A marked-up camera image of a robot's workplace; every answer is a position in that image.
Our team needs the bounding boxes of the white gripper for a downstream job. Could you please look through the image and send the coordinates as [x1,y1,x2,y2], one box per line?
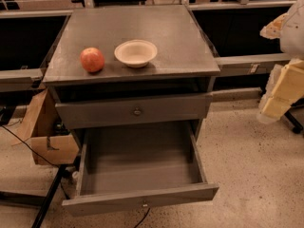
[256,59,304,124]

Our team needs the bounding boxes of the grey drawer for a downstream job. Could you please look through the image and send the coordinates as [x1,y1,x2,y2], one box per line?
[63,122,219,216]
[56,93,212,129]

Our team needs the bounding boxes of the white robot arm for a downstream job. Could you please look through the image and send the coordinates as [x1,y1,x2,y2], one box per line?
[256,0,304,124]

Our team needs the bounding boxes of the grey wooden drawer cabinet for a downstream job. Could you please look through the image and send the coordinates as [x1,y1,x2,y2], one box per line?
[44,6,219,132]

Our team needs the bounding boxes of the grey top drawer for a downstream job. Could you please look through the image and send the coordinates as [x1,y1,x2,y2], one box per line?
[56,93,212,129]

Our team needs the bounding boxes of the white paper bowl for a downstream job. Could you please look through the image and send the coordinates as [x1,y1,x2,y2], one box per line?
[114,40,158,68]

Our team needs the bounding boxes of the red apple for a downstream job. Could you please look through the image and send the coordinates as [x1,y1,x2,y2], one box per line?
[80,47,105,73]

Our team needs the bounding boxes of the small white bottle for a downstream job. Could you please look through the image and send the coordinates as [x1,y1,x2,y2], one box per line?
[71,171,79,180]

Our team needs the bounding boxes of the black metal stand leg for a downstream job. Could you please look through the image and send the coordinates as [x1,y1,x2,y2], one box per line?
[31,164,67,228]

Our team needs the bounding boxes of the brown cardboard box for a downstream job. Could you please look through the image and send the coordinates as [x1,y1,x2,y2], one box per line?
[11,89,79,165]

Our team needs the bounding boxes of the grey rail right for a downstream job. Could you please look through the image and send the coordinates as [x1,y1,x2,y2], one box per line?
[216,53,291,77]

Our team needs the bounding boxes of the grey rail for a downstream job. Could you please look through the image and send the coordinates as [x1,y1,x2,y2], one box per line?
[216,53,291,77]
[0,68,45,92]

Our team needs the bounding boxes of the black floor cable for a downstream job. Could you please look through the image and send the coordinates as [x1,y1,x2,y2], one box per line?
[0,123,61,168]

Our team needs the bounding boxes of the grey rail left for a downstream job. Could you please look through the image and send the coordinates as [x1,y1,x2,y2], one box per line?
[0,68,45,92]

